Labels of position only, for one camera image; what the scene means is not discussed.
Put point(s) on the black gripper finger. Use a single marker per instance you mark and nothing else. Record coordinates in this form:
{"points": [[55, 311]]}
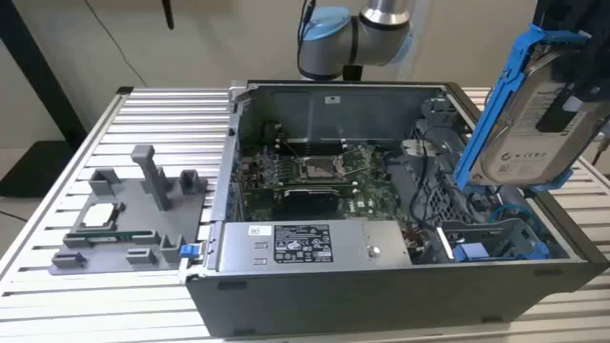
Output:
{"points": [[556, 114]]}

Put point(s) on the hard disk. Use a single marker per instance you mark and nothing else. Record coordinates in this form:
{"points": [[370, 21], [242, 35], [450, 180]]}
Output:
{"points": [[524, 143]]}

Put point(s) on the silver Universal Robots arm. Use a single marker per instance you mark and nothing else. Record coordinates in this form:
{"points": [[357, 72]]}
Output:
{"points": [[324, 53]]}

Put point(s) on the grey metal disk bay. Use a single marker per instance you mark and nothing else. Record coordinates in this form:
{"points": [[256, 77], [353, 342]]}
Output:
{"points": [[444, 200]]}

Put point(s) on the black RAM slot row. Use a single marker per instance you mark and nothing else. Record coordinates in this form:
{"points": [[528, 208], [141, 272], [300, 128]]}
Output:
{"points": [[310, 146]]}

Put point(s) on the green motherboard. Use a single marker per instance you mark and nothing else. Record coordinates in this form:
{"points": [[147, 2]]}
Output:
{"points": [[372, 200]]}

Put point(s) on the CPU socket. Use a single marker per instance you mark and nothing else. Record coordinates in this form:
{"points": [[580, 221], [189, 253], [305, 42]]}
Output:
{"points": [[317, 169]]}

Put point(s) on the black graphics card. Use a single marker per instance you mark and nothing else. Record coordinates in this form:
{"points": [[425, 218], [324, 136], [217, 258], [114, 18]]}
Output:
{"points": [[310, 202]]}

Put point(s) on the black open PC case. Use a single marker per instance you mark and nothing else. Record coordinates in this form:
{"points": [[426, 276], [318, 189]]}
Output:
{"points": [[334, 303]]}

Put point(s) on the silver power supply unit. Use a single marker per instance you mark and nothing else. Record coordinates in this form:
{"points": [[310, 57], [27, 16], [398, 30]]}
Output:
{"points": [[238, 246]]}

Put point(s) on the blue case latch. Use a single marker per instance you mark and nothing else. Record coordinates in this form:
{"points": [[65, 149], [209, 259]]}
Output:
{"points": [[189, 250]]}

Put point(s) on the black antenna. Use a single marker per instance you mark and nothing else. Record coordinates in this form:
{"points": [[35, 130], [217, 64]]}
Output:
{"points": [[168, 14]]}

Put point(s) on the grey parts rack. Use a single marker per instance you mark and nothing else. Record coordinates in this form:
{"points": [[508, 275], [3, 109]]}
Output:
{"points": [[138, 214]]}

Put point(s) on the green RAM stick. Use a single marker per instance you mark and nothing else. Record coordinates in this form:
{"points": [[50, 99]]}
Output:
{"points": [[125, 236]]}

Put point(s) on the silver CPU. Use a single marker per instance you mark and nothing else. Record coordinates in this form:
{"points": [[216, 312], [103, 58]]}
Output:
{"points": [[99, 216]]}

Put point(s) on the grey plastic bracket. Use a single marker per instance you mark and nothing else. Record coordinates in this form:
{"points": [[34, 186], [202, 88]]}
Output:
{"points": [[436, 112]]}

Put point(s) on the black desk post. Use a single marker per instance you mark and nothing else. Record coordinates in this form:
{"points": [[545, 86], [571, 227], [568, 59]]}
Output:
{"points": [[34, 60]]}

